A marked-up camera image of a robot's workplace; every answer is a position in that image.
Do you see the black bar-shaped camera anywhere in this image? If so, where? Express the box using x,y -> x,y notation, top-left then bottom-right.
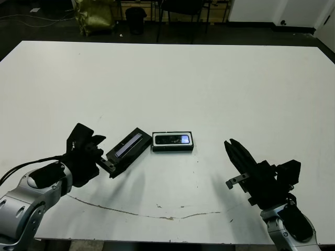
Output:
154,133 -> 191,145

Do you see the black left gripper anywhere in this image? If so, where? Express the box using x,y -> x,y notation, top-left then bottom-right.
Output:
64,134 -> 116,188

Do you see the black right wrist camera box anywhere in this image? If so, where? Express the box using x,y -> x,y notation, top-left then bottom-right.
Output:
276,158 -> 302,185

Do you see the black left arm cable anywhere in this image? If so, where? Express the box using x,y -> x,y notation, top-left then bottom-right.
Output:
0,155 -> 66,184

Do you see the black box base white tray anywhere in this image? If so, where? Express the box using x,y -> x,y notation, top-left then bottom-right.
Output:
151,130 -> 195,154

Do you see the white floor cable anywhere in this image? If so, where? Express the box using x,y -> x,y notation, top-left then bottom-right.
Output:
0,13 -> 77,28

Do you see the black trash bin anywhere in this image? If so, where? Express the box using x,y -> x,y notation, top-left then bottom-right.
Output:
125,7 -> 148,36

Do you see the white door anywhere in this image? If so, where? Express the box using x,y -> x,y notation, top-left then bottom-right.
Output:
315,0 -> 335,40

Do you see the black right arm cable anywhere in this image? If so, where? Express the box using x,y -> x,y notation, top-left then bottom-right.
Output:
286,182 -> 298,208

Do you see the black box lid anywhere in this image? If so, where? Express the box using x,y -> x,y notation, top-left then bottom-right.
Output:
105,127 -> 153,180

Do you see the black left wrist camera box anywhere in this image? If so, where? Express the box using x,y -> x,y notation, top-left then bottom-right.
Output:
65,122 -> 95,155

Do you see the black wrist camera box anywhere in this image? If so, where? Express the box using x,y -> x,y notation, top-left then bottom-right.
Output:
65,122 -> 95,155
276,158 -> 302,185

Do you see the yellow-green plastic bag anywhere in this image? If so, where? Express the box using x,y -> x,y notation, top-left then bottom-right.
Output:
75,0 -> 116,37

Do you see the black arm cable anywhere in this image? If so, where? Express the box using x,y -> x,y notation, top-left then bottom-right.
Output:
0,155 -> 66,184
286,182 -> 298,208

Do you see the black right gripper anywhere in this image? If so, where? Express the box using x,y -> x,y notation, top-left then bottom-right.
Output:
224,139 -> 289,210

